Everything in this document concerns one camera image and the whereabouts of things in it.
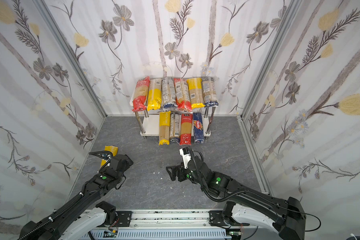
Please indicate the dark blue clear spaghetti bag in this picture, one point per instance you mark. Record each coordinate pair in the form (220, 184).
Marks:
(209, 92)

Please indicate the white two-tier shelf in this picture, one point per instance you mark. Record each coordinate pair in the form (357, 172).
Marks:
(149, 122)

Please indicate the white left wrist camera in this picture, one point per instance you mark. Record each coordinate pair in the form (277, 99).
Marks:
(106, 156)

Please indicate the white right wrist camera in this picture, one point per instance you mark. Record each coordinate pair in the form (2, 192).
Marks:
(186, 156)

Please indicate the red spaghetti bag with label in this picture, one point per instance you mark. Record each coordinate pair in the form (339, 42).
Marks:
(182, 95)

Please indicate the clear spaghetti bag blue end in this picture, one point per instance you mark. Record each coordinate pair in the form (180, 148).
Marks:
(168, 93)

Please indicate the yellow Pastatime spaghetti bag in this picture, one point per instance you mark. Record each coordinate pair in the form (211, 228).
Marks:
(164, 128)

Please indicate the white slotted cable duct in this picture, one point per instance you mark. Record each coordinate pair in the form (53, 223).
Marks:
(163, 234)

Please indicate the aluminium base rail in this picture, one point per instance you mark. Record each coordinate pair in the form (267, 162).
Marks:
(168, 217)

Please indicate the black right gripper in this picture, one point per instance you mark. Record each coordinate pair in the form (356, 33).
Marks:
(178, 171)

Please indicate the dark blue Barilla pasta box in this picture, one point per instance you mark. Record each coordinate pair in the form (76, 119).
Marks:
(198, 128)

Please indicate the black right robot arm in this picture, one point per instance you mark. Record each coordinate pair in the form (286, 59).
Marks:
(288, 217)

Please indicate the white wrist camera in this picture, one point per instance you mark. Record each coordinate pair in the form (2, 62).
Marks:
(186, 156)
(106, 156)

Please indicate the brown and yellow spaghetti pack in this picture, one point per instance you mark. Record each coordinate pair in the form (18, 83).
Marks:
(154, 99)

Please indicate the yellow-end spaghetti bag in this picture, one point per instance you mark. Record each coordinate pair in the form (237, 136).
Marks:
(196, 93)

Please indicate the red clear spaghetti bag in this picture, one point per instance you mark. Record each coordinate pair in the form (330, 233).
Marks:
(141, 94)

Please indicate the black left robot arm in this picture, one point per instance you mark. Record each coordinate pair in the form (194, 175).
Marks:
(108, 177)

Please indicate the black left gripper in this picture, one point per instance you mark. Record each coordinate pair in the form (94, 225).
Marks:
(123, 161)

